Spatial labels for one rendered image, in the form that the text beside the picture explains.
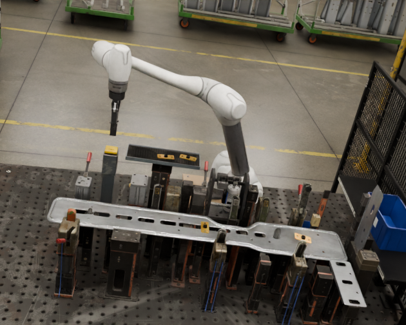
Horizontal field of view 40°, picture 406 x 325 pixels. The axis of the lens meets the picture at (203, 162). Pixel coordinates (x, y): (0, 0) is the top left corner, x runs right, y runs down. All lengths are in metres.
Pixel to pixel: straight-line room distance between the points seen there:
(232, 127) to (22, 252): 1.20
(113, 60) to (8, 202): 1.06
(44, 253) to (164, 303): 0.64
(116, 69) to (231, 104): 0.58
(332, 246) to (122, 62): 1.29
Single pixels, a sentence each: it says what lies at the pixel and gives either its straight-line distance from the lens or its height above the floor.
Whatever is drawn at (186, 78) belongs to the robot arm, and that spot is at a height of 1.51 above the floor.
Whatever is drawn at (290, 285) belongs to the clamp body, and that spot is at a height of 0.93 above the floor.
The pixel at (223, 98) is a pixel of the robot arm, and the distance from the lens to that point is 2.73.
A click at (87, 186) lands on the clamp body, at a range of 2.64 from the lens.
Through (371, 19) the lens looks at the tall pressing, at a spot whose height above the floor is 0.43.
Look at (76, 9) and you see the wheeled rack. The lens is 8.49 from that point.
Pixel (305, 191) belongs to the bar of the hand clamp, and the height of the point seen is 1.18.
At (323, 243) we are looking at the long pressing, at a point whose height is 1.00.
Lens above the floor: 2.49
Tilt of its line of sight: 29 degrees down
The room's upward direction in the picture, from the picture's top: 11 degrees clockwise
